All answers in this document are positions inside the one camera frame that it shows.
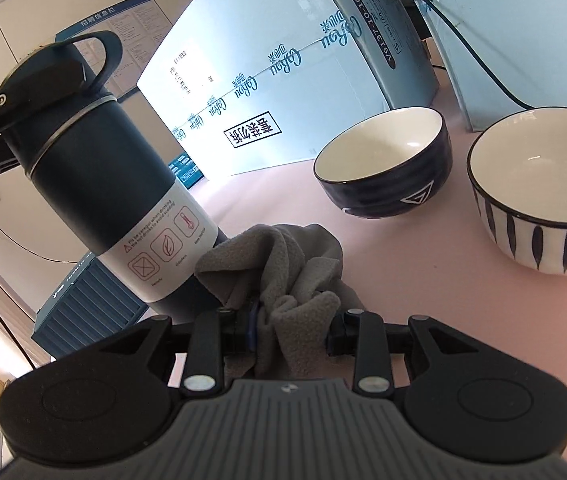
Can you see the dark blue bowl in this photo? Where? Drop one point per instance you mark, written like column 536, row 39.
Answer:
column 388, row 195

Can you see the light blue cardboard box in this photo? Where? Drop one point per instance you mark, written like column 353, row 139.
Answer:
column 538, row 35

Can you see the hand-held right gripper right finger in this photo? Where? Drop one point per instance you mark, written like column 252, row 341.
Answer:
column 333, row 342

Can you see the white striped bowl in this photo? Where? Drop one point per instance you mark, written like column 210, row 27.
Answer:
column 528, row 240

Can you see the dark blue insulated bottle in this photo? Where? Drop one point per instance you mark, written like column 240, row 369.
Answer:
column 113, row 175

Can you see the grey cloth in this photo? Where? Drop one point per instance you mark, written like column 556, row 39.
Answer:
column 293, row 270

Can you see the dark blue ribbed box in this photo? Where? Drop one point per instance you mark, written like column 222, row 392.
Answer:
column 78, row 310

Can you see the wall notice board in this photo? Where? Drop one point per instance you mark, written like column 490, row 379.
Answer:
column 138, row 25

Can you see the light blue box white label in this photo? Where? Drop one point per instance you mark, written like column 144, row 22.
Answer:
column 313, row 110

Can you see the light blue box dark print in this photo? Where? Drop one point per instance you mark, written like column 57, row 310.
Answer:
column 403, row 75

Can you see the blue printed packet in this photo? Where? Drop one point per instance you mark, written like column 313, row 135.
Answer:
column 191, row 172

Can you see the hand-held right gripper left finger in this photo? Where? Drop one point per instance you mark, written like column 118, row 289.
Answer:
column 252, row 330

